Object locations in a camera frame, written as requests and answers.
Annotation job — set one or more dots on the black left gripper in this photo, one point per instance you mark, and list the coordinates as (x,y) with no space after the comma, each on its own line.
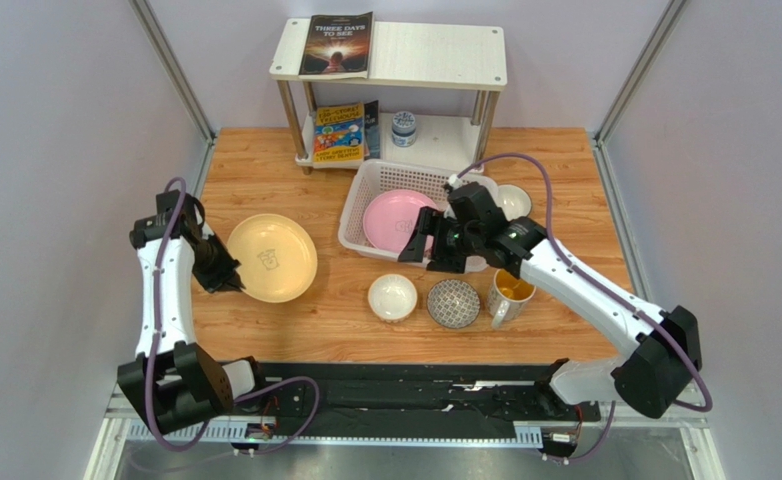
(226,272)

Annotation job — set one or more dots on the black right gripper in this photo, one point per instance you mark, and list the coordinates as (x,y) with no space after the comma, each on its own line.
(440,239)

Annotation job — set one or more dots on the yellow plate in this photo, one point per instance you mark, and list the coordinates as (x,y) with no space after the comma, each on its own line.
(278,258)

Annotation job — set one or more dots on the pink plate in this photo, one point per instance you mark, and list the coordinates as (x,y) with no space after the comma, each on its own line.
(391,217)

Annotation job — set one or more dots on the white plastic basket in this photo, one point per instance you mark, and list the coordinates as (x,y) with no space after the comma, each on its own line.
(375,178)

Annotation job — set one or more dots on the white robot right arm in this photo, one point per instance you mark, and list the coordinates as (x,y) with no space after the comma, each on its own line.
(658,351)

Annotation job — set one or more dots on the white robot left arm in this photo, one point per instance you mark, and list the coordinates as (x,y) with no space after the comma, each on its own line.
(164,313)

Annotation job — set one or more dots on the grey patterned bowl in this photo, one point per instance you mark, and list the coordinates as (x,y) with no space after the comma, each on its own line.
(453,303)

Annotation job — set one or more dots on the white striped bowl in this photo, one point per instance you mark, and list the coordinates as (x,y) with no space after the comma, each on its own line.
(392,298)

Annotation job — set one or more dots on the patterned mug yellow inside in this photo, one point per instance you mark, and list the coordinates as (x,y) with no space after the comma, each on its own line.
(507,297)

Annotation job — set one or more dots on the white bowl dark outside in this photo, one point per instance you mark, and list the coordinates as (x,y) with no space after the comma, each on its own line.
(514,201)

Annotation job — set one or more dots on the blue white ceramic jar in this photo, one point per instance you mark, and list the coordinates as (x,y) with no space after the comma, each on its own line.
(404,128)

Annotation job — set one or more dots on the yellow treehouse book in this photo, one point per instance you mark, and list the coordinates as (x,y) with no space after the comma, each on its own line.
(339,136)

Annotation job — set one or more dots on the dark blue book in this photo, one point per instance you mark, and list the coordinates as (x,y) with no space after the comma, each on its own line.
(372,130)

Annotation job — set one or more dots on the white two-tier shelf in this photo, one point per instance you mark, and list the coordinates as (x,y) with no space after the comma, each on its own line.
(411,56)

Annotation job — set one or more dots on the dark Three Days book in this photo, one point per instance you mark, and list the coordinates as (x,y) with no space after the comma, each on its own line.
(337,46)

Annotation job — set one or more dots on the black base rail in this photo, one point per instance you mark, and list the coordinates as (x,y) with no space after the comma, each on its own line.
(398,401)

